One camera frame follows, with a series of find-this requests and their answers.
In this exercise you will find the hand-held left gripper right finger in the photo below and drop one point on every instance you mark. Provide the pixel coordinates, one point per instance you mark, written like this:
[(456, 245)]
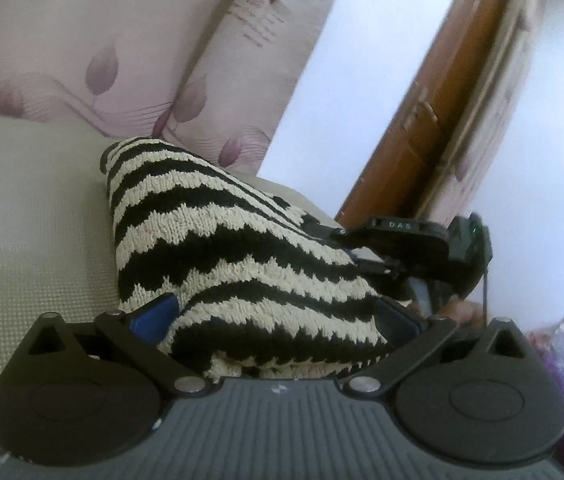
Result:
[(398, 321)]

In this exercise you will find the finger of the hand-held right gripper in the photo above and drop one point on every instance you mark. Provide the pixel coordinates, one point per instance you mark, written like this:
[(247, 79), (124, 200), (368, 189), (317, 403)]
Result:
[(332, 237)]

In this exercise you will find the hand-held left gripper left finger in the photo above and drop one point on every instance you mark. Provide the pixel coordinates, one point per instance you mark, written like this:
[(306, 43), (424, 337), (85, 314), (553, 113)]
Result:
[(154, 317)]

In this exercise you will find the black and cream knit garment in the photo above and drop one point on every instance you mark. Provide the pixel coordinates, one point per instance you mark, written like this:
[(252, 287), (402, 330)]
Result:
[(212, 240)]

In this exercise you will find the person's right hand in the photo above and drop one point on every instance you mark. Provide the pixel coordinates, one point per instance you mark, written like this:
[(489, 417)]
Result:
[(462, 311)]

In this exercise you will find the brown wooden door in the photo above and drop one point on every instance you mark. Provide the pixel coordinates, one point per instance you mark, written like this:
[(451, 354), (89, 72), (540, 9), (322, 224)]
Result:
[(437, 85)]

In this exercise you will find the pink floral pillow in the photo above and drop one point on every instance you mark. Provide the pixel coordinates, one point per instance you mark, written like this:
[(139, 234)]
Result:
[(242, 75), (62, 35)]

